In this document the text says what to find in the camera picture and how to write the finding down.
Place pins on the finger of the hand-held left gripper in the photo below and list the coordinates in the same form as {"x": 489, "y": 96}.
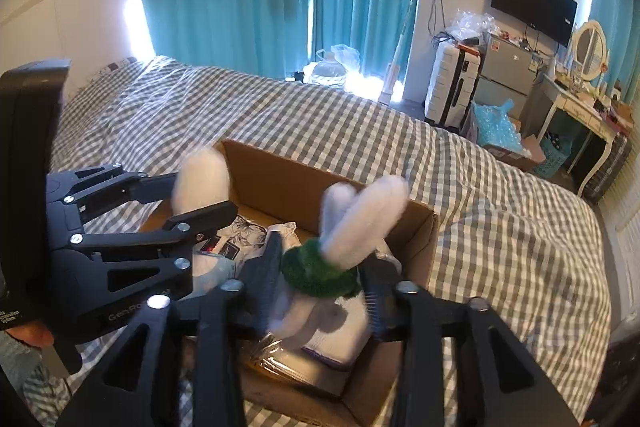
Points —
{"x": 200, "y": 219}
{"x": 110, "y": 187}

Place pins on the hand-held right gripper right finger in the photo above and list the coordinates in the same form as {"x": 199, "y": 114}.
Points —
{"x": 377, "y": 302}

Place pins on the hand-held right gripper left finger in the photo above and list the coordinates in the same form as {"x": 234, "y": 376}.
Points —
{"x": 265, "y": 277}

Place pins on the floral printed packet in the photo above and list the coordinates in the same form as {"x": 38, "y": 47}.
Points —
{"x": 242, "y": 234}

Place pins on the clear pack of face masks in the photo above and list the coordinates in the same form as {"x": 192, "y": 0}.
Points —
{"x": 330, "y": 352}

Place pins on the white plush rabbit toy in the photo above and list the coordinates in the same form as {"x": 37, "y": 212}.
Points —
{"x": 350, "y": 222}

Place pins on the brown cardboard box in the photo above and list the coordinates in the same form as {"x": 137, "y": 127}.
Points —
{"x": 300, "y": 187}

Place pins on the person's left hand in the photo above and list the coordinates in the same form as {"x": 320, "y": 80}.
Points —
{"x": 32, "y": 334}

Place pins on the grey checked duvet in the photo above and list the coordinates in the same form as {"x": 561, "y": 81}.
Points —
{"x": 350, "y": 122}

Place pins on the white bed headboard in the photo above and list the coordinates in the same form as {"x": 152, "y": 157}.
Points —
{"x": 60, "y": 7}

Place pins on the clear water jug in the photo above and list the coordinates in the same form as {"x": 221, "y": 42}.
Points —
{"x": 327, "y": 74}

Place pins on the flat cardboard box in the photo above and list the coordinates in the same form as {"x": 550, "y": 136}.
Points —
{"x": 520, "y": 154}

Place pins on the blue plastic bag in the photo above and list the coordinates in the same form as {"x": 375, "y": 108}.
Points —
{"x": 495, "y": 129}

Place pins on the white suitcase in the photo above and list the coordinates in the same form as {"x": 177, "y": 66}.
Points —
{"x": 450, "y": 87}

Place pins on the blue plastic basket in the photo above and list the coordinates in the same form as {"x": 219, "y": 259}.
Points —
{"x": 555, "y": 157}

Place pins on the white mop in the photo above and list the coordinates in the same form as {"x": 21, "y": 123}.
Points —
{"x": 395, "y": 57}

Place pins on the white slatted wardrobe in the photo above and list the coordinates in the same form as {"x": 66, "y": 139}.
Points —
{"x": 627, "y": 247}

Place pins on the silver small fridge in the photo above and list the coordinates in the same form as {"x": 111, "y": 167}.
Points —
{"x": 505, "y": 72}

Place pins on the dark suitcase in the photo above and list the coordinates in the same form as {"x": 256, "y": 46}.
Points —
{"x": 612, "y": 167}

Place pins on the white dressing table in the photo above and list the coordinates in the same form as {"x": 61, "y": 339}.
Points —
{"x": 575, "y": 107}

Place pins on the clear plastic bags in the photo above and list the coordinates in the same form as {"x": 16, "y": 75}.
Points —
{"x": 470, "y": 27}

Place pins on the white oval mirror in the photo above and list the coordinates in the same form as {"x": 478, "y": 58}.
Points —
{"x": 590, "y": 54}

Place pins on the black wall television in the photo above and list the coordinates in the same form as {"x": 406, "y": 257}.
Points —
{"x": 532, "y": 2}

